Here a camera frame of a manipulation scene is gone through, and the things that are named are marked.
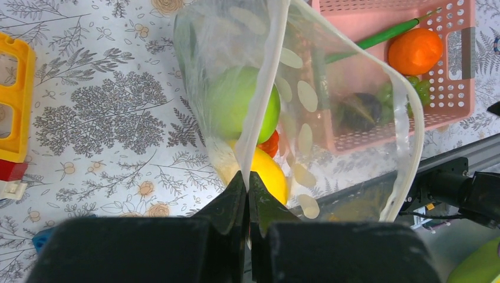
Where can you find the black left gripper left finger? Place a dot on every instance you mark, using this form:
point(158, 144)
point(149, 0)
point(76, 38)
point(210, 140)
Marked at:
point(206, 247)

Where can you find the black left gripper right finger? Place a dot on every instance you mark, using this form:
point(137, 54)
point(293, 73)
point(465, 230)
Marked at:
point(287, 249)

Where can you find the yellow toy mango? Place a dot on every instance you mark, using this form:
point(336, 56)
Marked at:
point(223, 160)

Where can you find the orange toy pumpkin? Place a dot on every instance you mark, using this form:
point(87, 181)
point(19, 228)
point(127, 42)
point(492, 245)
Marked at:
point(270, 146)

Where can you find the green toy apple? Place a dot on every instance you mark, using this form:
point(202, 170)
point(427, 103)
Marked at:
point(229, 97)

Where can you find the clear zip top bag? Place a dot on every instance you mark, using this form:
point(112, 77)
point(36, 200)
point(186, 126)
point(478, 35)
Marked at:
point(288, 41)

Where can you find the dark purple toy plum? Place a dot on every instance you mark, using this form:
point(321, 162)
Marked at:
point(359, 112)

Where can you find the blue grey toy block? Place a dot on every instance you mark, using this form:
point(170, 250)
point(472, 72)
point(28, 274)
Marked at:
point(41, 238)

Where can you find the green toy chili pepper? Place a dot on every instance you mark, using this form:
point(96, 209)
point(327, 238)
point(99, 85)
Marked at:
point(380, 37)

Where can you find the orange toy tangerine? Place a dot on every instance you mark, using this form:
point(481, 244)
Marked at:
point(415, 52)

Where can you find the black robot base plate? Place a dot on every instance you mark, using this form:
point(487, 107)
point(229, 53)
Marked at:
point(449, 186)

